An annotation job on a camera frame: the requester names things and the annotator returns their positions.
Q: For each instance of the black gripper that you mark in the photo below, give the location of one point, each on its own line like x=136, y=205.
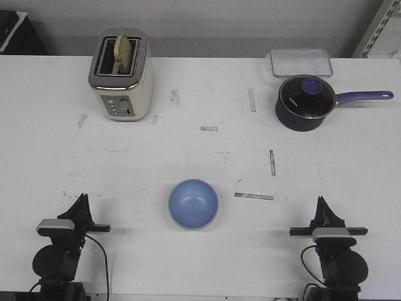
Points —
x=75, y=241
x=326, y=218

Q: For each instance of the blue bowl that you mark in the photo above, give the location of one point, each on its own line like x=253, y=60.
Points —
x=193, y=204

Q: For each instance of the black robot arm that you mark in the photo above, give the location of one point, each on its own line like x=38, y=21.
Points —
x=56, y=264
x=343, y=270

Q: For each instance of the dark blue saucepan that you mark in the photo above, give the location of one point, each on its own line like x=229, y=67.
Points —
x=303, y=125

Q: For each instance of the glass pot lid blue knob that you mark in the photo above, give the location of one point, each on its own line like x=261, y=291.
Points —
x=307, y=96

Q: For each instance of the cream silver toaster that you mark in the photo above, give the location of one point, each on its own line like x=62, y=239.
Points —
x=123, y=98

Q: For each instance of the clear plastic container blue rim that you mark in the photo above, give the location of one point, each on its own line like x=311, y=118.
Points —
x=299, y=61

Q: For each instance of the bread slice in toaster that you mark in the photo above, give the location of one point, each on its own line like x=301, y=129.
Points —
x=123, y=52

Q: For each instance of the white slotted shelf upright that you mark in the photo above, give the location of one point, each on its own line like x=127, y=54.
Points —
x=382, y=36

